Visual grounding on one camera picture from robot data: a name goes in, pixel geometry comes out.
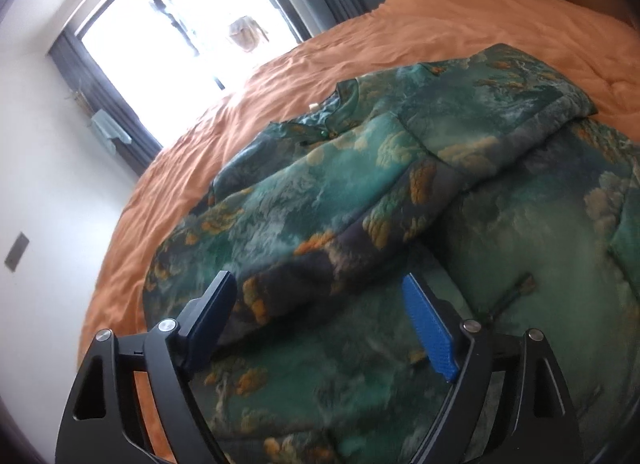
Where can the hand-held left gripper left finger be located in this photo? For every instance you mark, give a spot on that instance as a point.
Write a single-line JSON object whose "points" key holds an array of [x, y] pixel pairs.
{"points": [[210, 319]]}

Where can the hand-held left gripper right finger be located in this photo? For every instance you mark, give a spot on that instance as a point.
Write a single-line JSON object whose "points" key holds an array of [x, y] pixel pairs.
{"points": [[430, 329]]}

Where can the green patterned padded jacket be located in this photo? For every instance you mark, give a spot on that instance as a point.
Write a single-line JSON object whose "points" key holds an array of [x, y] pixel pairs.
{"points": [[350, 184]]}

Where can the light blue hanging towel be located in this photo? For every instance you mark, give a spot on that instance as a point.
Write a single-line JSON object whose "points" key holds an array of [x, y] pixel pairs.
{"points": [[110, 127]]}

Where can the narrow grey curtain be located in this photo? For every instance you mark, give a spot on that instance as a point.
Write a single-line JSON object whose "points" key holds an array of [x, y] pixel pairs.
{"points": [[105, 99]]}

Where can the sliding glass balcony door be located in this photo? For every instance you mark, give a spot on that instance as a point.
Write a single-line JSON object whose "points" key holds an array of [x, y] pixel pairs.
{"points": [[175, 44]]}

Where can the beige hanging garment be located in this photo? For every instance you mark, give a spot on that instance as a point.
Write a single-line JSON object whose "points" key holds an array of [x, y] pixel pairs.
{"points": [[246, 34]]}

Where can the orange bed blanket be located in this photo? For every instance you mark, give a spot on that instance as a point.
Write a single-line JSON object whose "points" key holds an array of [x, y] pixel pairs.
{"points": [[450, 19]]}

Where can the grey wall switch panel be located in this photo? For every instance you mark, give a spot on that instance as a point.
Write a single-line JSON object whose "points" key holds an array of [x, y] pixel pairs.
{"points": [[16, 251]]}

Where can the wall coat hook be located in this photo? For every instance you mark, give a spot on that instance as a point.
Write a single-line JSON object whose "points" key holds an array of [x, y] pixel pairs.
{"points": [[79, 100]]}

